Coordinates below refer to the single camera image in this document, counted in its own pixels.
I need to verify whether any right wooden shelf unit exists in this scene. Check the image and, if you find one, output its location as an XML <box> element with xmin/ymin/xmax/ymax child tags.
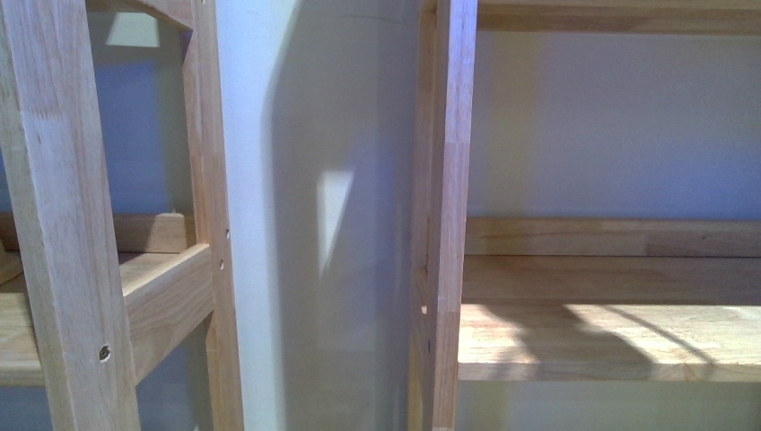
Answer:
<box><xmin>407</xmin><ymin>1</ymin><xmax>760</xmax><ymax>430</ymax></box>

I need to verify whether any left wooden shelf unit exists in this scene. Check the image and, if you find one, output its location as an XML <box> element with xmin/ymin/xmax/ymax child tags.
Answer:
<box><xmin>1</xmin><ymin>1</ymin><xmax>244</xmax><ymax>430</ymax></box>

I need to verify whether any wooden shelf unit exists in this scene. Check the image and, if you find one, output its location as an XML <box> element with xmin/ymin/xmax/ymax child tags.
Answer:
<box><xmin>1</xmin><ymin>1</ymin><xmax>244</xmax><ymax>430</ymax></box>
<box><xmin>407</xmin><ymin>1</ymin><xmax>760</xmax><ymax>430</ymax></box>

